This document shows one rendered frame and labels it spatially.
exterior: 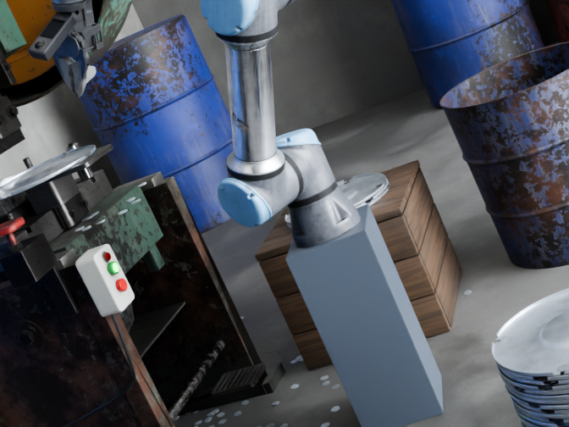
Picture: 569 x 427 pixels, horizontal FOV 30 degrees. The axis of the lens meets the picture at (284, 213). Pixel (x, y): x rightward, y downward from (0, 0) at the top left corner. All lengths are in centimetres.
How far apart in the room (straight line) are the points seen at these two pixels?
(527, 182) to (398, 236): 37
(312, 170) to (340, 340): 37
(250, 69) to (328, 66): 373
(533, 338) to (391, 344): 54
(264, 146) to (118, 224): 58
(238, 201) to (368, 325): 40
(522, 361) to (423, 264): 94
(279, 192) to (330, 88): 364
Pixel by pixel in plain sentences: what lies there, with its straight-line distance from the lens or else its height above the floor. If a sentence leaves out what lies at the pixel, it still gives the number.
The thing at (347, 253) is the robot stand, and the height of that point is 41.
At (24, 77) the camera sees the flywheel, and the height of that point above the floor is 98.
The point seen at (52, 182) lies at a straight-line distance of 246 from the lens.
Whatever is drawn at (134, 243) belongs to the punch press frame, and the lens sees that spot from 255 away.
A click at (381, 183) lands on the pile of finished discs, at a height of 37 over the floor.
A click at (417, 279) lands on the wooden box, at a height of 16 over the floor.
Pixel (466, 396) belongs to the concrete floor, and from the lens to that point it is 239.
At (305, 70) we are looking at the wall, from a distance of 574.
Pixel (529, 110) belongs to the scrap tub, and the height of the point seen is 43.
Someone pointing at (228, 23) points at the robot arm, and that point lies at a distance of 192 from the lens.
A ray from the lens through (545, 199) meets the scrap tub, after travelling 276.
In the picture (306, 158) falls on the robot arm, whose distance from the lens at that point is 219.
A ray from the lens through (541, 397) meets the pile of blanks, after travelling 172.
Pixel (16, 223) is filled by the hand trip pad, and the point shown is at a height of 76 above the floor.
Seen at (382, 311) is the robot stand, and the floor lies 27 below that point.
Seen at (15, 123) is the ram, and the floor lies 91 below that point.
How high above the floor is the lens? 108
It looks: 14 degrees down
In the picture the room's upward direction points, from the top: 24 degrees counter-clockwise
